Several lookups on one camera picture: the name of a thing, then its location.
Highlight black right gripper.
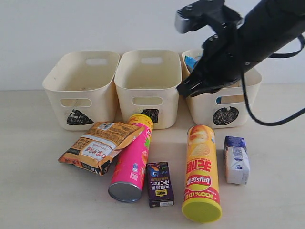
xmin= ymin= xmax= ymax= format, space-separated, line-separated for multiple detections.
xmin=177 ymin=23 xmax=245 ymax=98

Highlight blue snack bag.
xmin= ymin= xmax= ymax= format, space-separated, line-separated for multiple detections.
xmin=184 ymin=56 xmax=198 ymax=73

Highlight yellow Lays chips can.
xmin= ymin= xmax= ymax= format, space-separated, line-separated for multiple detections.
xmin=182 ymin=125 xmax=222 ymax=223

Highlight purple juice carton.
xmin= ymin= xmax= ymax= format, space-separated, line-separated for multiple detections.
xmin=146 ymin=162 xmax=175 ymax=208

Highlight orange instant noodle bag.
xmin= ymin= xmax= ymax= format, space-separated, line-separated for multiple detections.
xmin=58 ymin=122 xmax=144 ymax=176

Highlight pink chips can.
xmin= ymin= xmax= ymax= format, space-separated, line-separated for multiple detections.
xmin=108 ymin=114 xmax=153 ymax=203

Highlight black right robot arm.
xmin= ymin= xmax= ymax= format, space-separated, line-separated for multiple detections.
xmin=175 ymin=0 xmax=305 ymax=98

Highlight cream bin circle mark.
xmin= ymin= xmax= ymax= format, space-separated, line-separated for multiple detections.
xmin=181 ymin=49 xmax=263 ymax=129

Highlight cream bin square mark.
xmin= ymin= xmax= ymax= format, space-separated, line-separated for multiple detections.
xmin=114 ymin=49 xmax=183 ymax=130

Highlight white blue milk carton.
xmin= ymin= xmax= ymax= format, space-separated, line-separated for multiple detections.
xmin=224 ymin=136 xmax=250 ymax=185

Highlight cream bin triangle mark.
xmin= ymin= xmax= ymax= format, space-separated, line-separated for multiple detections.
xmin=42 ymin=50 xmax=120 ymax=131

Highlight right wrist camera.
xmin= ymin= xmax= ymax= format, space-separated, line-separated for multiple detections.
xmin=174 ymin=0 xmax=243 ymax=34

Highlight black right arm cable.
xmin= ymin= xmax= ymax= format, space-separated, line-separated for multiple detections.
xmin=239 ymin=33 xmax=305 ymax=126

